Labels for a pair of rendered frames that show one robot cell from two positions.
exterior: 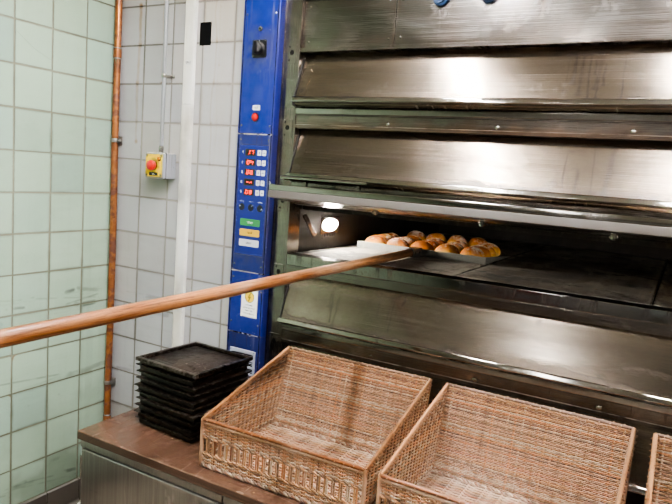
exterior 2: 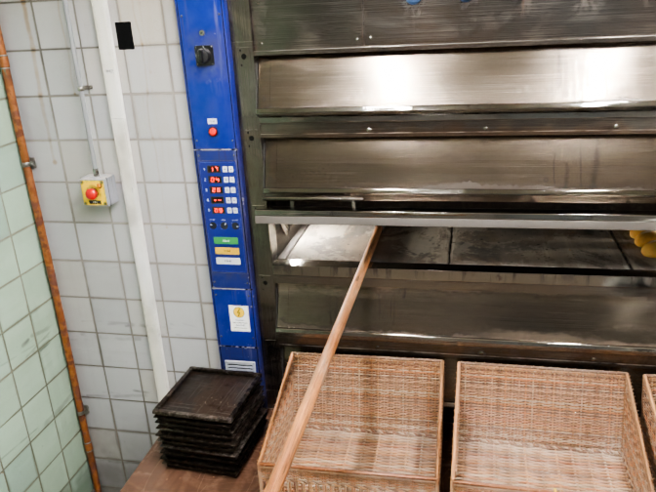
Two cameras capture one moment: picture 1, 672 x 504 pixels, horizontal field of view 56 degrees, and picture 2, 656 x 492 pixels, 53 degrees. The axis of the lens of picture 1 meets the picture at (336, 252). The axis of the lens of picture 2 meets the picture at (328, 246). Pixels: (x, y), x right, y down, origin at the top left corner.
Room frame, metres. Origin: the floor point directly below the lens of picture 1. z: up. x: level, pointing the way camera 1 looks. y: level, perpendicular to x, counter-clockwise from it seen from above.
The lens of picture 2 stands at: (0.14, 0.56, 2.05)
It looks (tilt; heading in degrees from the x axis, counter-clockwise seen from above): 21 degrees down; 344
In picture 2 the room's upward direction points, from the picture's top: 3 degrees counter-clockwise
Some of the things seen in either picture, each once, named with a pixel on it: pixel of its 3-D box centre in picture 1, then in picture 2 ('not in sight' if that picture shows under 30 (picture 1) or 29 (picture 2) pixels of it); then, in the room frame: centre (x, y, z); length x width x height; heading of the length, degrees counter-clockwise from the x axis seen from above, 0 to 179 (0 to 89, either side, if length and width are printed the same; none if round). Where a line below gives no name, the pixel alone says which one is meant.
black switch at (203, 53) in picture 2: (257, 40); (201, 48); (2.29, 0.33, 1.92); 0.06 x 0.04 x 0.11; 61
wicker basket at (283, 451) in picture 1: (319, 420); (356, 427); (1.87, 0.01, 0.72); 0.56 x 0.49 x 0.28; 62
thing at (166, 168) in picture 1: (160, 165); (99, 189); (2.51, 0.72, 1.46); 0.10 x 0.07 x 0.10; 61
